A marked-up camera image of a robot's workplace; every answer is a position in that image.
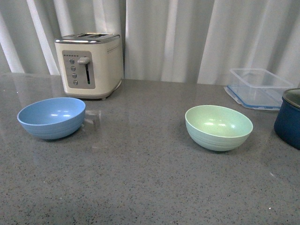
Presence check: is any green plastic bowl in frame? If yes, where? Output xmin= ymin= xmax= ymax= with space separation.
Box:
xmin=185 ymin=105 xmax=253 ymax=151

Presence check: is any blue plastic bowl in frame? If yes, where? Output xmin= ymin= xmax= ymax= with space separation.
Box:
xmin=17 ymin=97 xmax=86 ymax=140

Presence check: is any white curtain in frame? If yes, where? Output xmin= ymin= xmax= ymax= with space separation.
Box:
xmin=0 ymin=0 xmax=300 ymax=86

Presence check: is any cream two-slot toaster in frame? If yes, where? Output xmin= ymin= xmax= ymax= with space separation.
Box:
xmin=54 ymin=32 xmax=124 ymax=99

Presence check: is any clear container lid blue seal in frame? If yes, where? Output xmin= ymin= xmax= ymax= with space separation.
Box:
xmin=224 ymin=85 xmax=285 ymax=111

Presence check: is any clear plastic food container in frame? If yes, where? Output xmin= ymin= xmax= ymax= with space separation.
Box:
xmin=229 ymin=67 xmax=295 ymax=106

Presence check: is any dark blue saucepan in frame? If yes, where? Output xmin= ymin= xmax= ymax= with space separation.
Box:
xmin=274 ymin=99 xmax=300 ymax=150

